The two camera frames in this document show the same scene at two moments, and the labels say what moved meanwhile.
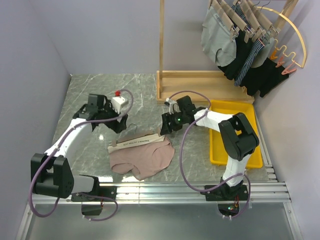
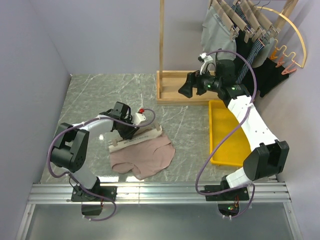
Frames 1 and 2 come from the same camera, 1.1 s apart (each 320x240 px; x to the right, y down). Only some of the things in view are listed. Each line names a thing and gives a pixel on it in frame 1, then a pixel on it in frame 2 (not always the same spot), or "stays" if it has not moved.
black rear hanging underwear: (263, 78) stays
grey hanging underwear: (216, 39) stays
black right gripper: (166, 129) -> (195, 79)
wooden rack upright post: (161, 46) stays
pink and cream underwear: (142, 158) stays
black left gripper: (117, 126) -> (129, 134)
